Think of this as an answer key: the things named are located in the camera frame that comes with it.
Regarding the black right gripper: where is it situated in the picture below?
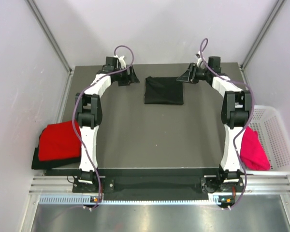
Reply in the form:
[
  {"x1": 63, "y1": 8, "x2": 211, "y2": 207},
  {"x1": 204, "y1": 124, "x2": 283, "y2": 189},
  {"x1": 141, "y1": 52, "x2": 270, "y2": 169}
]
[{"x1": 176, "y1": 63, "x2": 210, "y2": 85}]

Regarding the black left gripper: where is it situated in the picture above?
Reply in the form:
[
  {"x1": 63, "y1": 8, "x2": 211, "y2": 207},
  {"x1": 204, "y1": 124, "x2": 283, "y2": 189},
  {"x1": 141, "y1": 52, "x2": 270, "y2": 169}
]
[{"x1": 114, "y1": 65, "x2": 140, "y2": 87}]

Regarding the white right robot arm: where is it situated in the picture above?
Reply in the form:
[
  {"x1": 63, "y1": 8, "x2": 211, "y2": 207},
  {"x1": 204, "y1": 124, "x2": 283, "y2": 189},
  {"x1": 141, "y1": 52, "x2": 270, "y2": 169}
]
[{"x1": 177, "y1": 54, "x2": 253, "y2": 191}]

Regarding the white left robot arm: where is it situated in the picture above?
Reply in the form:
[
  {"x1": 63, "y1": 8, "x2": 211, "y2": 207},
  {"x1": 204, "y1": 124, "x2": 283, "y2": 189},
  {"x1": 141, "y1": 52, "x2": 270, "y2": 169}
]
[{"x1": 72, "y1": 55, "x2": 140, "y2": 192}]

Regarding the red folded t shirt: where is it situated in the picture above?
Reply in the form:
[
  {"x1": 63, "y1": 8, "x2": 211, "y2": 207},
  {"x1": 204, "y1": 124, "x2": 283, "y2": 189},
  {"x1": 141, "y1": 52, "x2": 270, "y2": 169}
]
[{"x1": 38, "y1": 120, "x2": 81, "y2": 161}]

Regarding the pink t shirt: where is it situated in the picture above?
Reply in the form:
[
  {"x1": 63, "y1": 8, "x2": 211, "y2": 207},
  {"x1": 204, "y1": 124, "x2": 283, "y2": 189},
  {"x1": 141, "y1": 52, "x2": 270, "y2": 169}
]
[{"x1": 240, "y1": 127, "x2": 271, "y2": 171}]

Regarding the white perforated plastic basket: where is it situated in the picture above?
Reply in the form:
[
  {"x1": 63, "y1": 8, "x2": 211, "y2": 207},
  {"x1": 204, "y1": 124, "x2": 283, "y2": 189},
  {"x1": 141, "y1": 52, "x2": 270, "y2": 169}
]
[{"x1": 246, "y1": 105, "x2": 290, "y2": 176}]

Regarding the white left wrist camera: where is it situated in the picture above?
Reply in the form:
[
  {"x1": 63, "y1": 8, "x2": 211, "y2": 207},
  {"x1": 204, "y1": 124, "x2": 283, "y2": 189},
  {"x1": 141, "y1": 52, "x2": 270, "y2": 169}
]
[{"x1": 114, "y1": 55, "x2": 127, "y2": 69}]

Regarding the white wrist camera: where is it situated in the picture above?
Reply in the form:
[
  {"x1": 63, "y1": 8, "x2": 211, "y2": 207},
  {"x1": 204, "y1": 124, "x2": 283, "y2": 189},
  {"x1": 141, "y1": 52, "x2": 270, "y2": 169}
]
[
  {"x1": 195, "y1": 51, "x2": 204, "y2": 68},
  {"x1": 114, "y1": 55, "x2": 127, "y2": 69}
]

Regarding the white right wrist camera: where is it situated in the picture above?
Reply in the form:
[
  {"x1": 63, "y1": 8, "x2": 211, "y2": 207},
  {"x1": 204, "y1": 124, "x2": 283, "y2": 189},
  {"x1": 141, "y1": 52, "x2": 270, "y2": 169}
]
[{"x1": 195, "y1": 51, "x2": 204, "y2": 68}]

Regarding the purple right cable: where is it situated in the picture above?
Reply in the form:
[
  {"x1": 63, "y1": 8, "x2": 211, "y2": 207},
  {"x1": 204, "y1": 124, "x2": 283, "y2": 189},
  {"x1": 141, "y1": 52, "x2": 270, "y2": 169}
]
[{"x1": 199, "y1": 38, "x2": 257, "y2": 210}]

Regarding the purple cable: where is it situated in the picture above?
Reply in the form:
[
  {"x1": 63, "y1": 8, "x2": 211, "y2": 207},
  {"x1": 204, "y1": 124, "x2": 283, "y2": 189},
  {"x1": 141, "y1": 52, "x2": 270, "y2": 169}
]
[
  {"x1": 72, "y1": 45, "x2": 136, "y2": 211},
  {"x1": 199, "y1": 38, "x2": 257, "y2": 210}
]

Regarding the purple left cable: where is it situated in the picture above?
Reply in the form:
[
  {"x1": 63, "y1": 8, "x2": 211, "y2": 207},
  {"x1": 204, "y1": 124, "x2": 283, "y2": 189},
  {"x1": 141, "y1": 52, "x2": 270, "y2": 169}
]
[{"x1": 72, "y1": 45, "x2": 136, "y2": 211}]

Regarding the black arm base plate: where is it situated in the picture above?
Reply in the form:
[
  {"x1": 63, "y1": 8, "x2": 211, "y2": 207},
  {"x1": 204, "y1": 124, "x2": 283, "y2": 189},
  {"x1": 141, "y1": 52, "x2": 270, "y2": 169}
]
[{"x1": 73, "y1": 176, "x2": 244, "y2": 199}]

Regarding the aluminium frame post right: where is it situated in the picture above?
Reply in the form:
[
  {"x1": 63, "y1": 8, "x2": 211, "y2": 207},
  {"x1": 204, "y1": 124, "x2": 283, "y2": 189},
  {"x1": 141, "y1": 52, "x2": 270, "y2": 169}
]
[{"x1": 240, "y1": 0, "x2": 286, "y2": 71}]

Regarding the aluminium frame post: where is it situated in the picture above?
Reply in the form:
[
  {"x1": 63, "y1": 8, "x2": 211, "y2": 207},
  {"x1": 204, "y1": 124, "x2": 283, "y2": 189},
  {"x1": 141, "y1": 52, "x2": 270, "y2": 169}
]
[
  {"x1": 240, "y1": 0, "x2": 286, "y2": 71},
  {"x1": 25, "y1": 0, "x2": 72, "y2": 73}
]

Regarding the aluminium frame post left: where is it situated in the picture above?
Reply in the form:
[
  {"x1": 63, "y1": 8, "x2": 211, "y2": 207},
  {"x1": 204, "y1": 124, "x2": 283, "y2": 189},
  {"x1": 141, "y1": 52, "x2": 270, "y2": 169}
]
[{"x1": 25, "y1": 0, "x2": 72, "y2": 73}]

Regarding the grey slotted cable duct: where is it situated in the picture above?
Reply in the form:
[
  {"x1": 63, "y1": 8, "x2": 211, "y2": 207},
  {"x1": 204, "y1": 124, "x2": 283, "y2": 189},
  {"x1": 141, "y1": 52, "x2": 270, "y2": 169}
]
[{"x1": 38, "y1": 194, "x2": 236, "y2": 205}]

